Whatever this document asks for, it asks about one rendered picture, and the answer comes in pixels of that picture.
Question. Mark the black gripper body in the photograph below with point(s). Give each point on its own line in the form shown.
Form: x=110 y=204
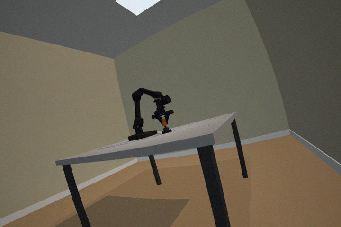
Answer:
x=164 y=113

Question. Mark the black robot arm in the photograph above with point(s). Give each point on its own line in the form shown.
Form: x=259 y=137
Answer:
x=161 y=100

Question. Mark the dark grey round pedestal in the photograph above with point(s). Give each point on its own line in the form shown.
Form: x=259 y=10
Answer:
x=166 y=130

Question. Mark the orange knob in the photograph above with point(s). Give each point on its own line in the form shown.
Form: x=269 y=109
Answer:
x=164 y=122

